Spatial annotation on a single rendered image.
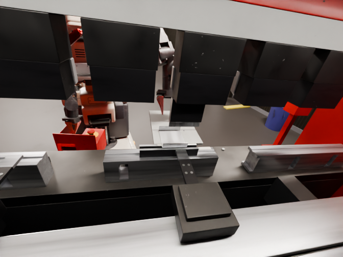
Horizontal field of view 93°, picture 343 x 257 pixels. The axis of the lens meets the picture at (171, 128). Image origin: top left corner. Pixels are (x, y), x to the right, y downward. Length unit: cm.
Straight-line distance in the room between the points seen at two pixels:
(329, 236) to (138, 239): 42
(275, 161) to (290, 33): 47
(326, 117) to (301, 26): 75
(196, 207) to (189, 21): 38
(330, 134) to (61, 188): 124
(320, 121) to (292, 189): 54
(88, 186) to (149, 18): 51
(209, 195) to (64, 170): 51
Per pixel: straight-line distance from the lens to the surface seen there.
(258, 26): 47
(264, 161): 75
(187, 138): 61
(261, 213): 49
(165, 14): 39
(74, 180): 65
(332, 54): 64
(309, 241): 52
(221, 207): 39
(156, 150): 54
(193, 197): 39
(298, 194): 79
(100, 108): 130
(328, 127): 120
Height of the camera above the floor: 134
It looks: 31 degrees down
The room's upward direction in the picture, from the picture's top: 7 degrees clockwise
